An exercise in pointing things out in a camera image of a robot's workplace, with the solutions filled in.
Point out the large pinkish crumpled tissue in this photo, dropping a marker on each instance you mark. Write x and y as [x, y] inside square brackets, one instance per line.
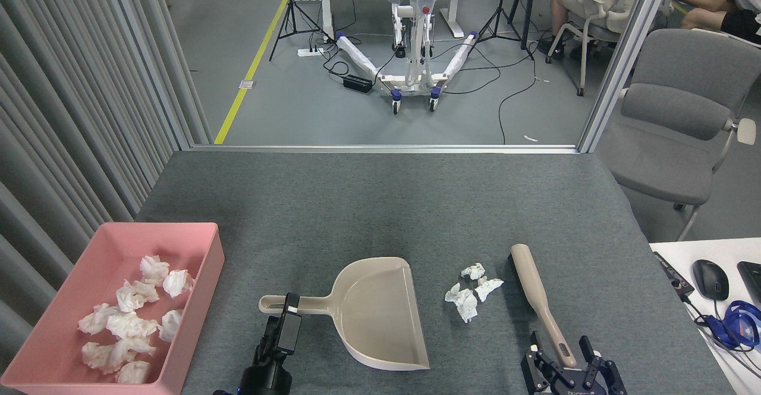
[110, 354]

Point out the metal floor socket plate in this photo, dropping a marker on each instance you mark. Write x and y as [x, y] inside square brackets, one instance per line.
[247, 84]

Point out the white power strip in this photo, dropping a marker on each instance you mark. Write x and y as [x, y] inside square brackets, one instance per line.
[310, 52]

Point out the white office chair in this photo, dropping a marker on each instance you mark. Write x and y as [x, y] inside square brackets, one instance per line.
[594, 23]

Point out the large white tissue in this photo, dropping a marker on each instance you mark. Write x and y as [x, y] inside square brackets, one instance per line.
[465, 304]

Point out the black tripod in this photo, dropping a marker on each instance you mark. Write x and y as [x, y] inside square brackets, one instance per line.
[502, 8]
[291, 8]

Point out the silver frame rail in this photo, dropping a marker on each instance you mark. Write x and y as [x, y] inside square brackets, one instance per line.
[386, 149]

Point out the beige brush black bristles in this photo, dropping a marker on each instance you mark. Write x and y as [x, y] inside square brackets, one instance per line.
[529, 276]

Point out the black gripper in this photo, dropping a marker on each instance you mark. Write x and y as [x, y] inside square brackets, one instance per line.
[267, 380]
[574, 383]

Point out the small white tissue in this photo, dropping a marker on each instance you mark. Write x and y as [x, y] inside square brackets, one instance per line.
[474, 271]

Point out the grey office chair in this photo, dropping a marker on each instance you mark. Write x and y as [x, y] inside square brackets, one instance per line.
[672, 157]

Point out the grey ribbed side panel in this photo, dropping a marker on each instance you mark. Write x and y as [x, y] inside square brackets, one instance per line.
[59, 85]

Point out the pink plastic bin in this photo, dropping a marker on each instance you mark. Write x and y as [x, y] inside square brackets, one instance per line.
[178, 237]

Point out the beige plastic dustpan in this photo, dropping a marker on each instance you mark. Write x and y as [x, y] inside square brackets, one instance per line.
[374, 317]

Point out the white side table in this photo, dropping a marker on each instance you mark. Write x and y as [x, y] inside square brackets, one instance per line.
[731, 246]

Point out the silver frame post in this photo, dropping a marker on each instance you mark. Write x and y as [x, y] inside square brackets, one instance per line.
[624, 56]

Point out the black controller box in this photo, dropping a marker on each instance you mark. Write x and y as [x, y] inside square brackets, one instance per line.
[672, 273]

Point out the black computer mouse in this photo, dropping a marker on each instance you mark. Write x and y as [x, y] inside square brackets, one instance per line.
[710, 279]

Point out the white stand on wheels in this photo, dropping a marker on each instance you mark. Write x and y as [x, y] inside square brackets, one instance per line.
[410, 80]

